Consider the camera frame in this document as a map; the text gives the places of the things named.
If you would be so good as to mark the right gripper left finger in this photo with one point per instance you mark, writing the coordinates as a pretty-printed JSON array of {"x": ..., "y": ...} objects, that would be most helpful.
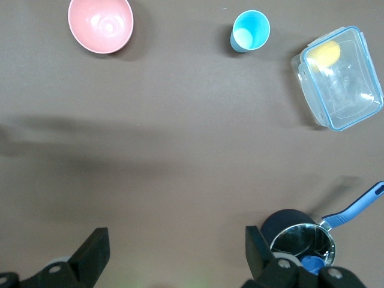
[{"x": 90, "y": 258}]

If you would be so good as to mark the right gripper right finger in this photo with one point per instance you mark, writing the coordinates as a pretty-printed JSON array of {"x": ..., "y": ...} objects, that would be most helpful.
[{"x": 258, "y": 258}]

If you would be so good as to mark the glass lid blue knob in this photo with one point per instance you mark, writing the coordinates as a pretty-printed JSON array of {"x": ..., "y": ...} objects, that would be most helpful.
[{"x": 303, "y": 240}]

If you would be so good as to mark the clear plastic lidded container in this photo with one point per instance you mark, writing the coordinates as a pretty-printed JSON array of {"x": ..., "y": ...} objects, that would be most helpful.
[{"x": 345, "y": 87}]

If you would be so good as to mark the yellow round food item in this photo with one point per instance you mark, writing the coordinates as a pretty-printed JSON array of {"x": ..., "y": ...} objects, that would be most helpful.
[{"x": 325, "y": 54}]

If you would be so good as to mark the blue plastic cup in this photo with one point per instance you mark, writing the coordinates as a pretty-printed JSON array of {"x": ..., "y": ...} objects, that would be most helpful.
[{"x": 252, "y": 28}]

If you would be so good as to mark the pink bowl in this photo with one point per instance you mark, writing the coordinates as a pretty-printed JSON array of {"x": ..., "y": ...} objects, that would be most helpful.
[{"x": 100, "y": 25}]

